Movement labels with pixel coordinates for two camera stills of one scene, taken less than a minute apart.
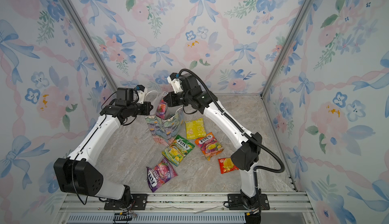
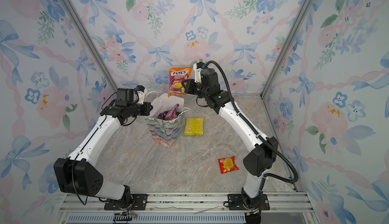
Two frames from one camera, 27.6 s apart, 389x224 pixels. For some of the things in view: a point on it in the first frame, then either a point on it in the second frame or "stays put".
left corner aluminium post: x=85 y=34 stays put
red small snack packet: x=226 y=165 stays put
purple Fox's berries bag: x=162 y=173 -> x=169 y=114
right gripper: x=171 y=97 -> x=188 y=89
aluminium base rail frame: x=81 y=208 stays put
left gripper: x=147 y=109 stays put
